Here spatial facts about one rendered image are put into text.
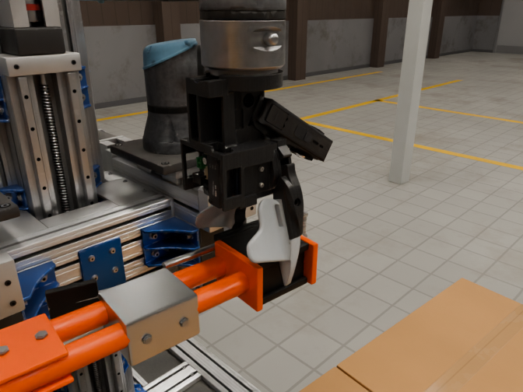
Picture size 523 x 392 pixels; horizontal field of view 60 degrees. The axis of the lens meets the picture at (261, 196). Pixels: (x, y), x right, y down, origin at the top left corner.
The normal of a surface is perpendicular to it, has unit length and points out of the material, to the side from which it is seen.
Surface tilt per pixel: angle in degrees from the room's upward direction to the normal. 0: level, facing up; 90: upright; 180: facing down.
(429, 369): 0
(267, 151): 90
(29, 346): 0
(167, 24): 90
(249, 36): 90
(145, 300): 0
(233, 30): 89
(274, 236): 70
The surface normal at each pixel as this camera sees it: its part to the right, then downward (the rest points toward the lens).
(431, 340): 0.00, -0.92
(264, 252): 0.60, -0.04
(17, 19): 0.70, 0.27
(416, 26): -0.77, 0.25
